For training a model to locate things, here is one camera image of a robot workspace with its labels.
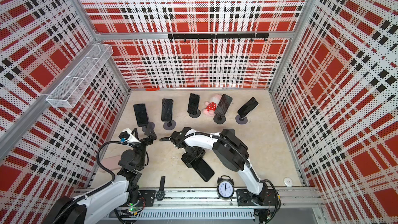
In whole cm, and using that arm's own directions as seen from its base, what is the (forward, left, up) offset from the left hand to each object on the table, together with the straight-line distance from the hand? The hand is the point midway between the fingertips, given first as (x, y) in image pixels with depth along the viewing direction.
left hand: (145, 128), depth 79 cm
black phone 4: (-16, -30, -18) cm, 38 cm away
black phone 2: (+20, -24, -5) cm, 32 cm away
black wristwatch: (-27, -9, -17) cm, 33 cm away
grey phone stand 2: (+13, -7, -18) cm, 24 cm away
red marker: (+50, +13, -21) cm, 56 cm away
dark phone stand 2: (+17, -41, -19) cm, 48 cm away
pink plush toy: (+24, -35, -12) cm, 45 cm away
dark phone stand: (+18, -25, -15) cm, 34 cm away
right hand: (-12, -27, -17) cm, 34 cm away
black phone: (+19, -7, -6) cm, 21 cm away
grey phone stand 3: (+15, -55, -17) cm, 59 cm away
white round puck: (-22, -74, -18) cm, 79 cm away
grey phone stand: (-3, -4, +3) cm, 5 cm away
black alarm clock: (-25, -41, -15) cm, 51 cm away
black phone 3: (+17, -58, -5) cm, 60 cm away
